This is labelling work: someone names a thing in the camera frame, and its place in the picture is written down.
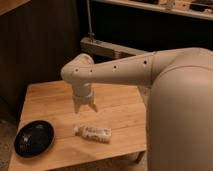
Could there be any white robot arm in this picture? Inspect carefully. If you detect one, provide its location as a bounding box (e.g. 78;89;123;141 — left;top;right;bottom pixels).
61;48;213;171

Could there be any black ceramic bowl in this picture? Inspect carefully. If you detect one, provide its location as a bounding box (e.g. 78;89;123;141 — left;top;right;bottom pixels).
14;120;54;158

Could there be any grey metal beam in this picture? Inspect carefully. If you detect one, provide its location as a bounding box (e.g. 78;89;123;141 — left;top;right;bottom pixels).
80;37;145;59

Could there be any wooden shelf with items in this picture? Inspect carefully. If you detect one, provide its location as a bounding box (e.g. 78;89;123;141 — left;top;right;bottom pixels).
94;0;213;21

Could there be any clear plastic bottle white label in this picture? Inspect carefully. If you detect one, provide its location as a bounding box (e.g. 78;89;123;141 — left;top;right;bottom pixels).
74;126;112;143

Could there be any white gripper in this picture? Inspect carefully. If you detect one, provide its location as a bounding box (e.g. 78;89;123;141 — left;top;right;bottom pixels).
73;91;98;114

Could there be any light wooden table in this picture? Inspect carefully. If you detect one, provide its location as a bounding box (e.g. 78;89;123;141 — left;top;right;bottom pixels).
8;81;146;171

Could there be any thin metal pole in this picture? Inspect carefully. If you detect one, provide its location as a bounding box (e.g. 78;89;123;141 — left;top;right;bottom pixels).
86;0;94;42

